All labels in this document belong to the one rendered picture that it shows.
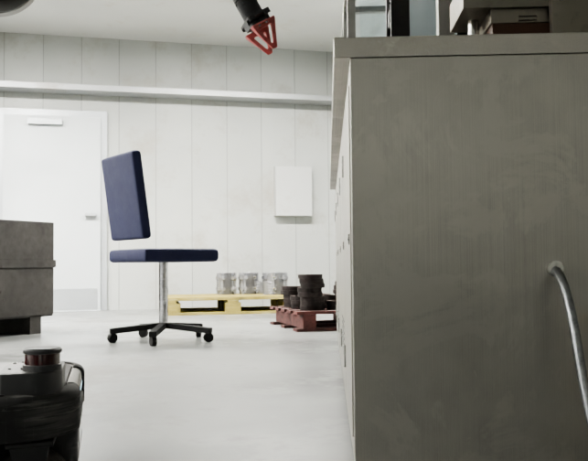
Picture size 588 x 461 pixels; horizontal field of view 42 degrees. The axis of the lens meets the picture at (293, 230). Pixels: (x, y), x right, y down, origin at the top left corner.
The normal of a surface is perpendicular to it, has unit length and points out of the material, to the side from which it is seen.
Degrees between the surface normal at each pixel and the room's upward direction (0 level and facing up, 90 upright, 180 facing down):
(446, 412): 90
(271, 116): 90
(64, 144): 90
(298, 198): 90
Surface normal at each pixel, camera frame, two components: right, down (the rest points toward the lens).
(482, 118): -0.04, -0.04
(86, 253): 0.24, -0.04
